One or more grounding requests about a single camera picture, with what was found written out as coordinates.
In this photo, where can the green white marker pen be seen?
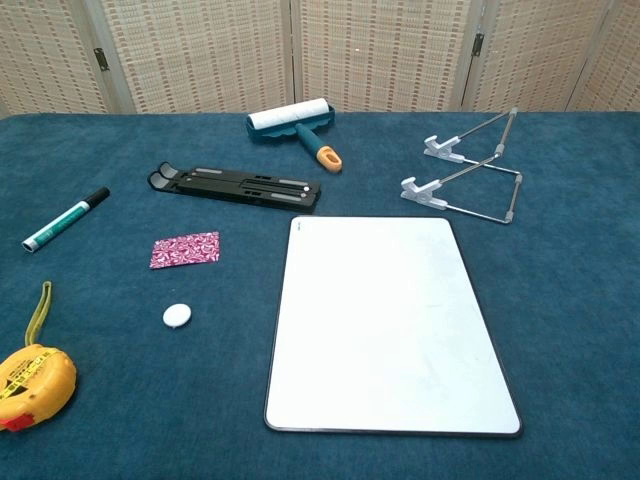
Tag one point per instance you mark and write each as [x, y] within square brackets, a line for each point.
[60, 222]

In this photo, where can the black folding laptop stand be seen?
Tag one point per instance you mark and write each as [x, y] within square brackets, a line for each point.
[240, 187]

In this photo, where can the white round magnet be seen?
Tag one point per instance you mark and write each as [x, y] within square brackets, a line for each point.
[176, 316]

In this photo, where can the magenta patterned rectangular packet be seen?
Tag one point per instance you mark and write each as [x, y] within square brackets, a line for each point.
[185, 250]

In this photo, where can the yellow tape measure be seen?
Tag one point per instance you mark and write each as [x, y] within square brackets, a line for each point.
[35, 380]

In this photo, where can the dark metal screen hinge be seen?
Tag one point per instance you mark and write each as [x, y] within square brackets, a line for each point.
[478, 42]
[101, 59]

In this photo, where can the white rectangular board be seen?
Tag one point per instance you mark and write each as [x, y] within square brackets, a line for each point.
[390, 325]

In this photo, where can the teal lint roller orange tip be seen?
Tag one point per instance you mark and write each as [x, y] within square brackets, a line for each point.
[290, 117]

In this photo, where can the woven folding screen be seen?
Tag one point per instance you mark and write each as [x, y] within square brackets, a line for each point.
[200, 50]

